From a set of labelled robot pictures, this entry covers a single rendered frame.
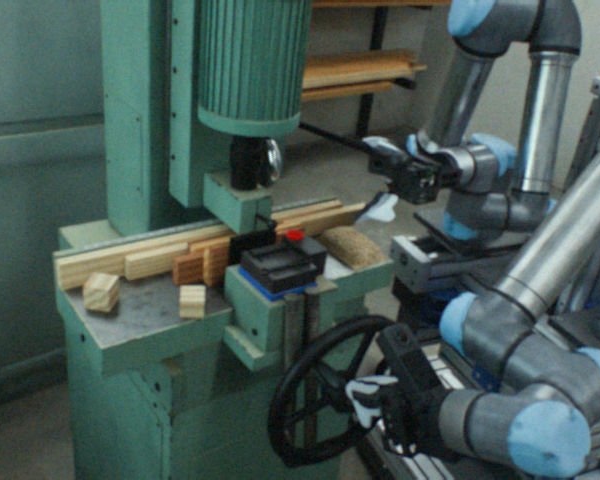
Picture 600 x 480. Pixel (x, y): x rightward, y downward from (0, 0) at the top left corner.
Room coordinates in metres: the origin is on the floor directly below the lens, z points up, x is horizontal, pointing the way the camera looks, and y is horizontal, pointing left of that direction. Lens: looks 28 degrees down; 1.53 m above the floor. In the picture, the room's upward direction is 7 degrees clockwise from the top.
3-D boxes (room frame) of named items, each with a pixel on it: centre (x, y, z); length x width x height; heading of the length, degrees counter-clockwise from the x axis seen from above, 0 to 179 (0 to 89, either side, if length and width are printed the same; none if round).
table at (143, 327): (0.99, 0.07, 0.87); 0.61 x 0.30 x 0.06; 129
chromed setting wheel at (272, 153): (1.28, 0.09, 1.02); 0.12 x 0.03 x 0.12; 39
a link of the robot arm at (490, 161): (1.22, -0.33, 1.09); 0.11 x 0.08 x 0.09; 129
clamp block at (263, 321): (0.93, 0.02, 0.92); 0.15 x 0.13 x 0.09; 129
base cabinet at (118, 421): (1.19, 0.19, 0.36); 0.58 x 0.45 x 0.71; 39
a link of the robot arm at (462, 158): (1.17, -0.27, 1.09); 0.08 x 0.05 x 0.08; 39
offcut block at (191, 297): (0.89, 0.16, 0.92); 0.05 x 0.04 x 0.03; 10
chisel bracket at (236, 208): (1.12, 0.12, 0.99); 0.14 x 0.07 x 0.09; 39
